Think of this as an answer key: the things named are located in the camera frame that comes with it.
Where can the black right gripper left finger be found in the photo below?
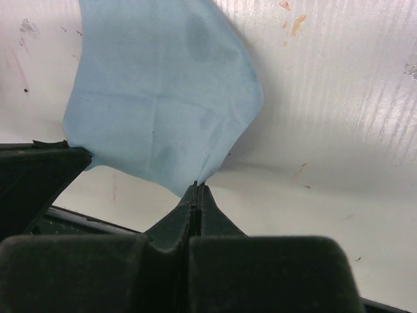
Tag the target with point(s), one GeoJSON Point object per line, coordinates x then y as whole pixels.
{"type": "Point", "coordinates": [101, 273]}

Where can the light blue cleaning cloth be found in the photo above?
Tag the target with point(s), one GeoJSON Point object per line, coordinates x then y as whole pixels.
{"type": "Point", "coordinates": [163, 90]}

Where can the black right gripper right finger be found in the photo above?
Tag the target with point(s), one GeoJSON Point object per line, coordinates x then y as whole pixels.
{"type": "Point", "coordinates": [229, 271]}

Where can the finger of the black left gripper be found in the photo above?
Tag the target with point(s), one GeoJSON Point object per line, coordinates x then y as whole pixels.
{"type": "Point", "coordinates": [33, 175]}

